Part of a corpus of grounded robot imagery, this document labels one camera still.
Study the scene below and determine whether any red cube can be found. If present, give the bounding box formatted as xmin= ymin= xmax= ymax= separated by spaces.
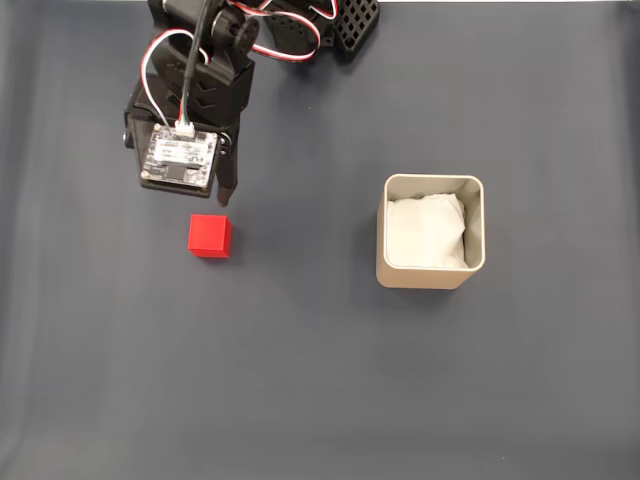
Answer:
xmin=187 ymin=213 xmax=234 ymax=260

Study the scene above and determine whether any beige square box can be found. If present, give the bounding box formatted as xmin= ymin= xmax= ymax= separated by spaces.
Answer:
xmin=375 ymin=173 xmax=487 ymax=291

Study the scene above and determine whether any white crumpled tissue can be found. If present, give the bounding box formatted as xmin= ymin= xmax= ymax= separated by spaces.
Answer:
xmin=387 ymin=192 xmax=469 ymax=269

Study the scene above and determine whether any black camera cable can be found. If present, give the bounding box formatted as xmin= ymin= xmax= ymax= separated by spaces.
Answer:
xmin=175 ymin=0 xmax=221 ymax=136

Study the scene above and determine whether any white camera circuit board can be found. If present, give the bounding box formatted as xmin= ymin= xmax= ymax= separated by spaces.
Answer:
xmin=138 ymin=122 xmax=221 ymax=199

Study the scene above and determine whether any red white servo cable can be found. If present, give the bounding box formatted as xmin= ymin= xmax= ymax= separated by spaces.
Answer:
xmin=140 ymin=29 xmax=211 ymax=127
xmin=227 ymin=0 xmax=342 ymax=64

